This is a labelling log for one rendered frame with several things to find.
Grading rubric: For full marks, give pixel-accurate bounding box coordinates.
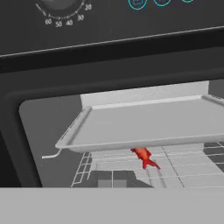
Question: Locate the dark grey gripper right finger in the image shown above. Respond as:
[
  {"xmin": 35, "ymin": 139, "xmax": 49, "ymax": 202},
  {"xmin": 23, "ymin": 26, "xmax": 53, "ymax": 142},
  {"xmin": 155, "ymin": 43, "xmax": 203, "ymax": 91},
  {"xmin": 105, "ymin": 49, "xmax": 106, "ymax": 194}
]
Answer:
[{"xmin": 112, "ymin": 170, "xmax": 155, "ymax": 188}]

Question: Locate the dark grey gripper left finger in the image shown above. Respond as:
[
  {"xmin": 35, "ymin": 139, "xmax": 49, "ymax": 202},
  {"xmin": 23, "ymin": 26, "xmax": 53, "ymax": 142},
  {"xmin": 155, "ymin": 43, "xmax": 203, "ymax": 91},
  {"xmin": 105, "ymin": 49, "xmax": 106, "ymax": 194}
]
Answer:
[{"xmin": 87, "ymin": 170, "xmax": 114, "ymax": 188}]

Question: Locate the red fish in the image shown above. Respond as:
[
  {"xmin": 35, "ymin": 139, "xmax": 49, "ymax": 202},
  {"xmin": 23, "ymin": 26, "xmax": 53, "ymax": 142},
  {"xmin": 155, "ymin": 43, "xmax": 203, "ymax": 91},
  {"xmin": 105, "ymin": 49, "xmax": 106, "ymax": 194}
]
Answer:
[{"xmin": 129, "ymin": 146, "xmax": 162, "ymax": 171}]

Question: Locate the black oven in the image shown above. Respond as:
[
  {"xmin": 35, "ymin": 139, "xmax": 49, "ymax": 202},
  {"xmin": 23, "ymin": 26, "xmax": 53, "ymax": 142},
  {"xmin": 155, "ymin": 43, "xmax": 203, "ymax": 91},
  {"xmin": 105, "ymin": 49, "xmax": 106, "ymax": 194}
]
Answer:
[{"xmin": 0, "ymin": 0, "xmax": 224, "ymax": 188}]

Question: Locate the dark round oven knob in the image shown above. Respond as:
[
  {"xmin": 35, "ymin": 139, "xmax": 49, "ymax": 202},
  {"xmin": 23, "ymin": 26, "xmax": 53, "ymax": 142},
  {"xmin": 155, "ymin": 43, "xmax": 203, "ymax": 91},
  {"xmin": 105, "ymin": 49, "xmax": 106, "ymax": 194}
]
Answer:
[{"xmin": 39, "ymin": 0, "xmax": 86, "ymax": 12}]

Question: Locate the grey metal baking tray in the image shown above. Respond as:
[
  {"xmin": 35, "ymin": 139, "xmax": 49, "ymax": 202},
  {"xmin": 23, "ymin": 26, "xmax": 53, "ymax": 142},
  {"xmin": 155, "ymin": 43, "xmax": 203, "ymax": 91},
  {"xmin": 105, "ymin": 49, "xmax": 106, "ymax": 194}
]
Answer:
[{"xmin": 54, "ymin": 94, "xmax": 224, "ymax": 154}]

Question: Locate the white wire oven rack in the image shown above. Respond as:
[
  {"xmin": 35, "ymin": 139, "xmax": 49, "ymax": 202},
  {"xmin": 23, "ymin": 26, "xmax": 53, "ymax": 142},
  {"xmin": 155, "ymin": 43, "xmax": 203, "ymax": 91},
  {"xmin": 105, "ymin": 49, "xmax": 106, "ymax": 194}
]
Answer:
[{"xmin": 41, "ymin": 141, "xmax": 224, "ymax": 188}]

